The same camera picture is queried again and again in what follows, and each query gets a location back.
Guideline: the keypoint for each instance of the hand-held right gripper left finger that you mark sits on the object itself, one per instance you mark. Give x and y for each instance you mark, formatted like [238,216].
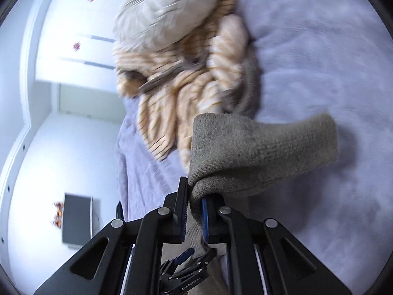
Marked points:
[181,215]

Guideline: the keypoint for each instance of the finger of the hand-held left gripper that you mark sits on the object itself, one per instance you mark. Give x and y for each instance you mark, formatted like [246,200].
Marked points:
[206,257]
[183,255]

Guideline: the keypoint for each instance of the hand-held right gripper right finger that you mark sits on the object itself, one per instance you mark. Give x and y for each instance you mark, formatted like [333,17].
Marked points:
[205,218]

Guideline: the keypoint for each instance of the black object beside bed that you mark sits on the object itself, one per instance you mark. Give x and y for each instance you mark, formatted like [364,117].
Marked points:
[119,210]

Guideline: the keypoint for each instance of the orange flower decoration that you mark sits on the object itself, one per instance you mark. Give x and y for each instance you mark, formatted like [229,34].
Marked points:
[57,215]

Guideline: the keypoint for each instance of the dark taupe fleece garment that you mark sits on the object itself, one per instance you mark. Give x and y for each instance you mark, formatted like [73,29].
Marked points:
[248,92]

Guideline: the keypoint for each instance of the white door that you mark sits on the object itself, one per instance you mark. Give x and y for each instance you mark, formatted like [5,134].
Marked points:
[92,101]

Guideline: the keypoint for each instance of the lavender plush blanket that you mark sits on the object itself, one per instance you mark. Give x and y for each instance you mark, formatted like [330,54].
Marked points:
[307,52]

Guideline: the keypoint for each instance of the white pillow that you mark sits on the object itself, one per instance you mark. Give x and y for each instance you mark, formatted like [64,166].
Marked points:
[172,9]

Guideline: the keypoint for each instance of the white wardrobe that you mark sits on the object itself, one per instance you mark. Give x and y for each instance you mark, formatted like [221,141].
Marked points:
[67,21]

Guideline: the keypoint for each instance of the wall-mounted television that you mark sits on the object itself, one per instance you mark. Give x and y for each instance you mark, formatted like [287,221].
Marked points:
[76,219]

